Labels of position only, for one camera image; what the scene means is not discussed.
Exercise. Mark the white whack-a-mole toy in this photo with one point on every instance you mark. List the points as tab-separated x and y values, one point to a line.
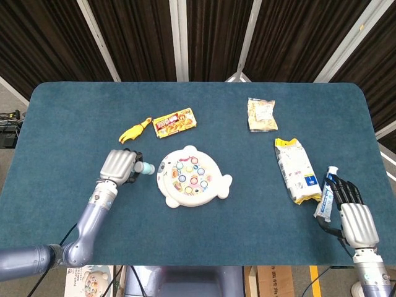
168	188

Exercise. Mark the dark brown curtain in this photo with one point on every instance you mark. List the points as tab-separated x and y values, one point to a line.
216	37

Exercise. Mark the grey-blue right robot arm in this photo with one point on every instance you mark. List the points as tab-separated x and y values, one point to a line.
371	272

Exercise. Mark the mint green toy hammer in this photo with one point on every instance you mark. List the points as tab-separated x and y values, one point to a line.
145	168

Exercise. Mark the blue table cloth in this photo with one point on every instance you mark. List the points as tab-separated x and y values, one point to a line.
247	235

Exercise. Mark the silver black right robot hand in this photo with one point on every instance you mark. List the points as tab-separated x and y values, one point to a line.
359	222

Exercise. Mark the yellow rubber chicken toy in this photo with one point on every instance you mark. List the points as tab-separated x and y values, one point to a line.
134	131

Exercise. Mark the black floor equipment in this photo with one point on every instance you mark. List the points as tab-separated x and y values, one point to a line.
7	133

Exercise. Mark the white shoe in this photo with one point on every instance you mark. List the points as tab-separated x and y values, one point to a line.
355	289

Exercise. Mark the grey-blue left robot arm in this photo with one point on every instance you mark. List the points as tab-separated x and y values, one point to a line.
91	219

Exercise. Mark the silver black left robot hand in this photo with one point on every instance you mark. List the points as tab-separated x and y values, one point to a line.
117	165

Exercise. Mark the yellow red food box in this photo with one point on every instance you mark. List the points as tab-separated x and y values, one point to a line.
174	123

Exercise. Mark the white package with yellow edges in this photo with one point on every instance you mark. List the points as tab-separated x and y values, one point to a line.
297	170

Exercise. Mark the clear bag of snacks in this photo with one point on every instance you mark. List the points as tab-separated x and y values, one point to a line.
262	114

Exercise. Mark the brown cardboard box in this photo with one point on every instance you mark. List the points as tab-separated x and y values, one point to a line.
272	281

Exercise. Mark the blue white toothpaste tube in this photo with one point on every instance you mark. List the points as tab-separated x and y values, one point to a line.
325	198

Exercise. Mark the printed toy retail box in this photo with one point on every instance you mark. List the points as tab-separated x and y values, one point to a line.
89	281

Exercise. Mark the grey-blue robot torso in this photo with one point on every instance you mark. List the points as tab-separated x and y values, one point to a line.
185	283

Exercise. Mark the white partition frame post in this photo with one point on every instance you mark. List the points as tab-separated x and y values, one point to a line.
179	40
99	43
346	46
247	40

